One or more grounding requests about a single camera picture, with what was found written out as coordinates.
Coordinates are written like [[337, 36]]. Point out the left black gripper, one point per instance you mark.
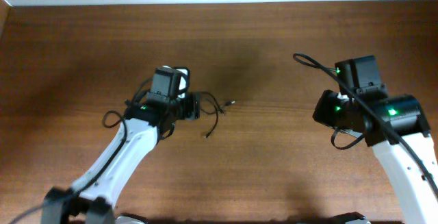
[[190, 105]]

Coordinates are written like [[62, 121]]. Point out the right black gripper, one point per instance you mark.
[[321, 114]]

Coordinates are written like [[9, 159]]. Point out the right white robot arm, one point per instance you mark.
[[395, 128]]

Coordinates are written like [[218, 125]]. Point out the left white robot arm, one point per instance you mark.
[[150, 117]]

